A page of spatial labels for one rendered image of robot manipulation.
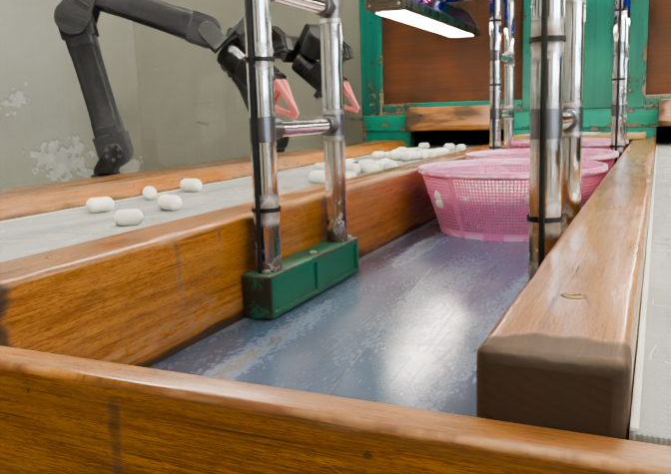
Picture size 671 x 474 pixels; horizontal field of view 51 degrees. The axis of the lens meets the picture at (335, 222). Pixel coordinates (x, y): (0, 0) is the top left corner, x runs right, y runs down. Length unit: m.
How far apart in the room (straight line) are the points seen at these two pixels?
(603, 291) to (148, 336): 0.32
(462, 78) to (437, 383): 1.72
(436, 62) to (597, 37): 0.45
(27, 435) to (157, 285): 0.19
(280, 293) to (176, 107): 3.14
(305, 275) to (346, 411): 0.41
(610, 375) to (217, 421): 0.15
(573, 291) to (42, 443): 0.26
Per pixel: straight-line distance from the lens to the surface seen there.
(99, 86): 1.48
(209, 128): 3.61
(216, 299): 0.60
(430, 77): 2.17
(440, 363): 0.52
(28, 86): 3.44
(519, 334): 0.29
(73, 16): 1.47
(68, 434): 0.37
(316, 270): 0.70
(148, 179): 1.12
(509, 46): 1.68
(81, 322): 0.48
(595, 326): 0.30
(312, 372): 0.50
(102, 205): 0.91
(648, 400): 0.30
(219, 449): 0.31
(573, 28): 0.69
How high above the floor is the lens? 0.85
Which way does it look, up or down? 9 degrees down
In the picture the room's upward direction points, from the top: 2 degrees counter-clockwise
